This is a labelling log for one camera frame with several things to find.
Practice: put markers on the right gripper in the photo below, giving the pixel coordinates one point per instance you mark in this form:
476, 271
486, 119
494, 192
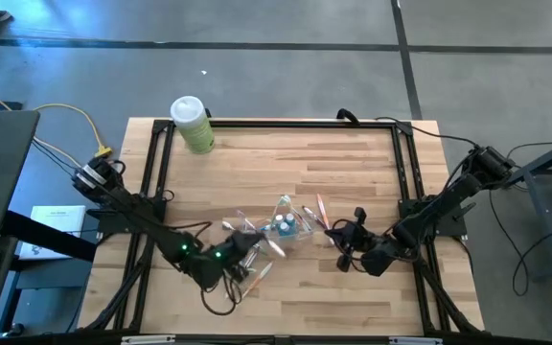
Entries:
358, 237

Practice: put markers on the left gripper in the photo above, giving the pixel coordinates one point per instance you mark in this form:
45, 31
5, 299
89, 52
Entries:
225, 256

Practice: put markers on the purple and white toothbrush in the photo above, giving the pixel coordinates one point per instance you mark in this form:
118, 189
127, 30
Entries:
252, 256
228, 225

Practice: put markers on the clear acrylic organizer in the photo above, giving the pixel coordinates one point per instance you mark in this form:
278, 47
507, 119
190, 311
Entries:
305, 231

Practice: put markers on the maroon and white toothbrush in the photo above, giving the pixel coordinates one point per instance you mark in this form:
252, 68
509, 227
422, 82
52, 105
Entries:
313, 215

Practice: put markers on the blue mouthwash bottle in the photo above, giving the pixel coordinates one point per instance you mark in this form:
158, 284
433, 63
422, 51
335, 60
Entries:
290, 220
279, 221

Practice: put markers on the blue and white toothbrush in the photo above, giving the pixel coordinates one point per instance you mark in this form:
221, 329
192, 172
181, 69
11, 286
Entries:
300, 218

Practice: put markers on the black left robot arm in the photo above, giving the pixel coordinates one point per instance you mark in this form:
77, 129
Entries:
132, 211

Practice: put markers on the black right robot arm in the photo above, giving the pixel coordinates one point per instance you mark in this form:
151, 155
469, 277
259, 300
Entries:
448, 196

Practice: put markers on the green disinfecting wipes canister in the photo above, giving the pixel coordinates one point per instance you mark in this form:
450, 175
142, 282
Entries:
194, 129

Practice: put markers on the black curved hook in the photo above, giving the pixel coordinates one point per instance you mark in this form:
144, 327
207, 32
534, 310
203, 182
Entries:
348, 115

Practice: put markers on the white booklet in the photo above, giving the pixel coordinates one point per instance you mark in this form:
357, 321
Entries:
55, 220

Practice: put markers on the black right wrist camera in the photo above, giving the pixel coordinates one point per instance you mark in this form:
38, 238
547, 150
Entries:
360, 215

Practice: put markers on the silver metal bracket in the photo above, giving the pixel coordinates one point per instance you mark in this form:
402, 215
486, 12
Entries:
416, 340
147, 339

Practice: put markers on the black aluminium table frame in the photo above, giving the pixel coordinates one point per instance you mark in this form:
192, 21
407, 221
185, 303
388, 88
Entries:
276, 123

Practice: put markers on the grey metal table frame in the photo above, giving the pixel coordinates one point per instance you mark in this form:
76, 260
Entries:
544, 211

